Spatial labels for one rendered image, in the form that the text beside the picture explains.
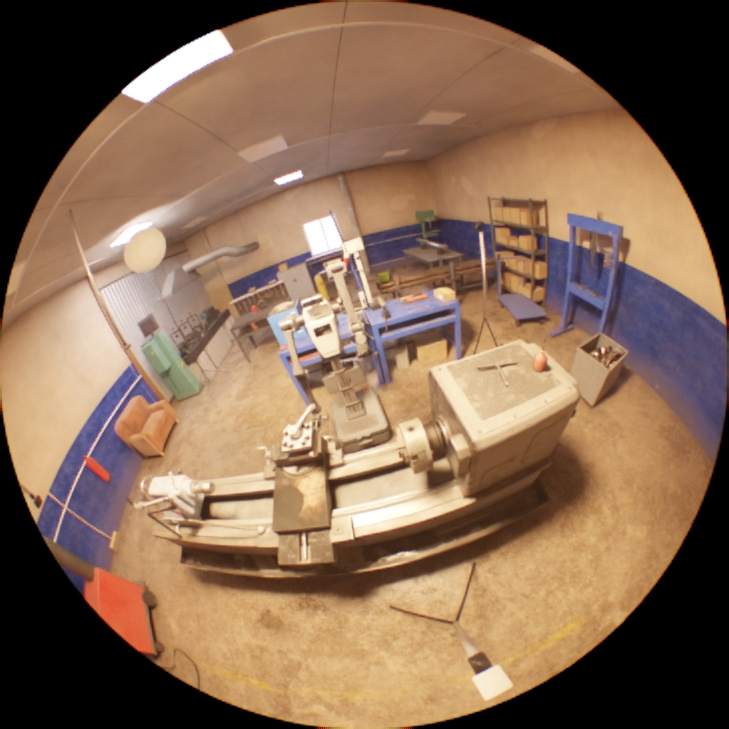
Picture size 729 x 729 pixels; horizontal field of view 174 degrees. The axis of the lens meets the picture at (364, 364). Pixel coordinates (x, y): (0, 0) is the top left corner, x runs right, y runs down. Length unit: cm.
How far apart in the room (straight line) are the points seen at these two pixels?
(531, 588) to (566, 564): 34
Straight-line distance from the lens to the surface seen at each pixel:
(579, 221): 365
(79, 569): 336
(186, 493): 166
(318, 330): 185
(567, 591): 232
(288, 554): 137
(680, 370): 388
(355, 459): 146
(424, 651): 213
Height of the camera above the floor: 205
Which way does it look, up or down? 35 degrees down
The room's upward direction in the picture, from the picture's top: 17 degrees counter-clockwise
